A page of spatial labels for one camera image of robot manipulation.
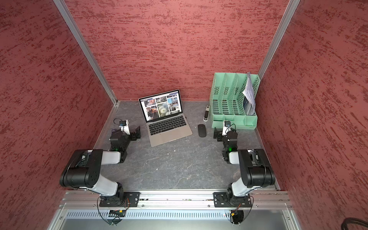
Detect black wireless mouse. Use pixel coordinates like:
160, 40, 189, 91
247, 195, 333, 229
197, 124, 207, 138

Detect silver laptop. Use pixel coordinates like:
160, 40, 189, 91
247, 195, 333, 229
139, 89, 193, 147

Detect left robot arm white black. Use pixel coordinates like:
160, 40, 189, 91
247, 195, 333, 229
59, 126, 141, 207

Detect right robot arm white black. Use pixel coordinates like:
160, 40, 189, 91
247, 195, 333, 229
213, 128, 276, 208

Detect green desk file organizer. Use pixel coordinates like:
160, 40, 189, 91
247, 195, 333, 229
209, 72, 260, 130

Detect papers in organizer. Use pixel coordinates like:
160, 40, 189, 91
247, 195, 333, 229
242, 72, 256, 116

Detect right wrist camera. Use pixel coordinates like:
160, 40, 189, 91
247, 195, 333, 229
222, 120, 232, 136

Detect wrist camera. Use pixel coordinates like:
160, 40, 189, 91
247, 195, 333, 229
119, 120, 130, 135
222, 120, 232, 136

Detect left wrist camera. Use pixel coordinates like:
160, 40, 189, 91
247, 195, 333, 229
119, 120, 130, 135

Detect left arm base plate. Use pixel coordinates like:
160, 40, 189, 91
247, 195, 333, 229
99, 191, 141, 208

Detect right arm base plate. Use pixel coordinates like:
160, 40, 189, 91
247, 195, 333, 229
213, 192, 252, 208

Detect aluminium front rail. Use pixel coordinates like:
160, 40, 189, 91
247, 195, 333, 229
58, 189, 294, 210

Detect black cable bottom right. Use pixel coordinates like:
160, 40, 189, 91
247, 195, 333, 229
341, 217, 368, 230

